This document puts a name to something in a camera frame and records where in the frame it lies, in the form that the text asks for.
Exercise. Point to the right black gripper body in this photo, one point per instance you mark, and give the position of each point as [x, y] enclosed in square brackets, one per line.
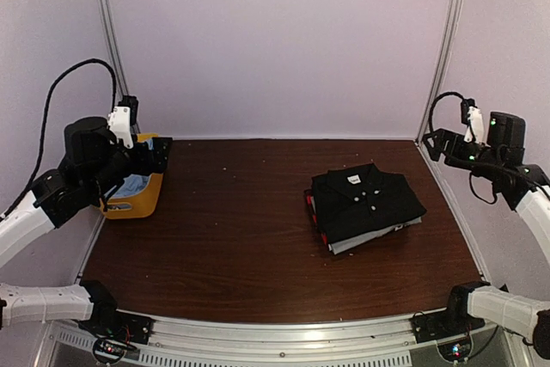
[454, 139]

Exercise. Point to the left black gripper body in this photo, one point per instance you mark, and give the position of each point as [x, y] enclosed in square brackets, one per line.
[142, 165]

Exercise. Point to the yellow plastic basket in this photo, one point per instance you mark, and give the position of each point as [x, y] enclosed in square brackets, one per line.
[138, 206]

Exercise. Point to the black long sleeve shirt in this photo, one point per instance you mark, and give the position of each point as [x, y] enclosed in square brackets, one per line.
[362, 199]

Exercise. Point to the grey shirt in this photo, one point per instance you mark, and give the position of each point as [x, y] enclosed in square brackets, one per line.
[411, 222]

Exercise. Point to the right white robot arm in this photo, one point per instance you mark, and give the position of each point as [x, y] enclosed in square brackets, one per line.
[525, 189]

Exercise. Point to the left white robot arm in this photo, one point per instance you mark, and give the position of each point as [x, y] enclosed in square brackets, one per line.
[94, 167]

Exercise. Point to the light blue shirt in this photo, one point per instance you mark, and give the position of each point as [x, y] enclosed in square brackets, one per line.
[132, 185]

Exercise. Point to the black printed folded shirt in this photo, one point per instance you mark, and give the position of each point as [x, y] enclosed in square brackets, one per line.
[338, 247]

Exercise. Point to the red black plaid shirt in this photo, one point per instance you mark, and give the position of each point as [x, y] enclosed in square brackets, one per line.
[310, 204]

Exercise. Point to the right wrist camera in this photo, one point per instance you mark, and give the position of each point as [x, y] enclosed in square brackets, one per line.
[472, 118]

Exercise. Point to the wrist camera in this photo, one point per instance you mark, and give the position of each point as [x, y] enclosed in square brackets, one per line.
[121, 120]
[472, 118]

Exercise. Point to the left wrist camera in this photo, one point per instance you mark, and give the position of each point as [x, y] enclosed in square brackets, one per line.
[121, 120]

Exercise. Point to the right aluminium frame post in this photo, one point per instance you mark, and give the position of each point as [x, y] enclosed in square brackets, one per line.
[449, 30]

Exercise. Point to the aluminium frame post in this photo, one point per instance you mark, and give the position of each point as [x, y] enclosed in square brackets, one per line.
[449, 30]
[113, 53]

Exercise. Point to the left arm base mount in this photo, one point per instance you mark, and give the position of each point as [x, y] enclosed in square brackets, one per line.
[116, 332]

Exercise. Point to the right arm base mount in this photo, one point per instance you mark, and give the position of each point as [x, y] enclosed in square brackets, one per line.
[451, 327]

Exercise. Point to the front aluminium rail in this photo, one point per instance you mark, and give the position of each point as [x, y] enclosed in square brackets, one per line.
[390, 341]

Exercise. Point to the left aluminium frame post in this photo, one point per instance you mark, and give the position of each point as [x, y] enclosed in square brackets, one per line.
[113, 53]

